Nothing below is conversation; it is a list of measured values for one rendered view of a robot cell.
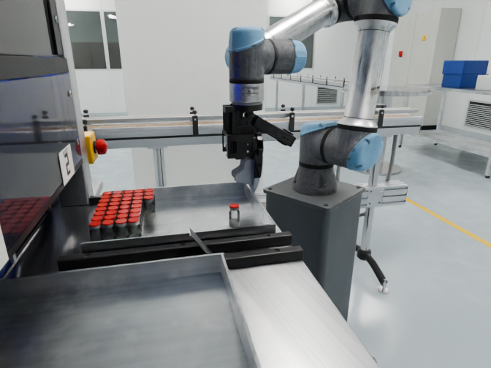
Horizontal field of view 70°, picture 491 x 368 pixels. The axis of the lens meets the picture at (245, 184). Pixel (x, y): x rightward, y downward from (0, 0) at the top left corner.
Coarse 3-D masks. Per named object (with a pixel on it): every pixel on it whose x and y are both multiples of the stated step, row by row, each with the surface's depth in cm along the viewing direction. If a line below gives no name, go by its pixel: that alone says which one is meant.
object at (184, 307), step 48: (0, 288) 49; (48, 288) 51; (96, 288) 52; (144, 288) 52; (192, 288) 52; (0, 336) 43; (48, 336) 43; (96, 336) 43; (144, 336) 43; (192, 336) 43; (240, 336) 43
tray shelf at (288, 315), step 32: (64, 224) 74; (32, 256) 62; (256, 288) 53; (288, 288) 53; (320, 288) 53; (256, 320) 46; (288, 320) 46; (320, 320) 46; (256, 352) 41; (288, 352) 41; (320, 352) 41; (352, 352) 41
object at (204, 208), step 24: (144, 192) 84; (168, 192) 86; (192, 192) 87; (216, 192) 89; (240, 192) 90; (168, 216) 77; (192, 216) 77; (216, 216) 77; (240, 216) 77; (264, 216) 72; (120, 240) 60; (144, 240) 61; (168, 240) 62; (192, 240) 63
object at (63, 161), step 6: (66, 150) 67; (60, 156) 62; (66, 156) 66; (60, 162) 62; (66, 162) 66; (72, 162) 70; (72, 168) 70; (66, 174) 65; (72, 174) 69; (66, 180) 65
